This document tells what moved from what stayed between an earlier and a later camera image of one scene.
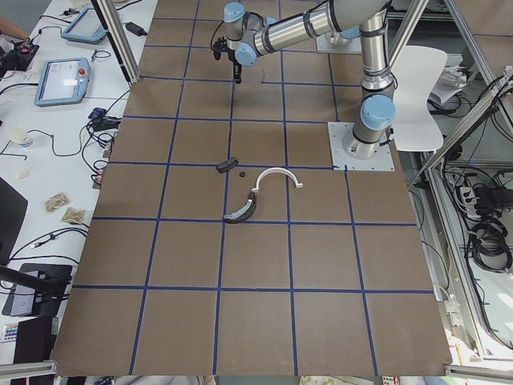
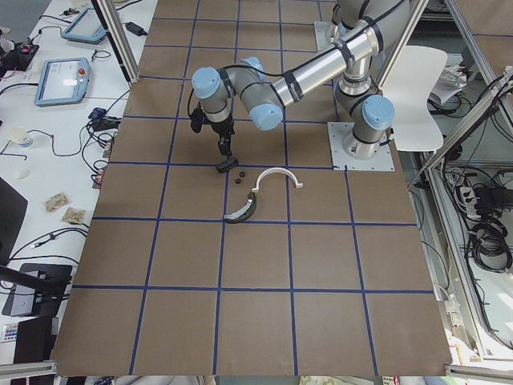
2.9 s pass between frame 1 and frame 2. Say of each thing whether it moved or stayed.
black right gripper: moved
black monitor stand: stayed
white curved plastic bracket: stayed
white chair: stayed
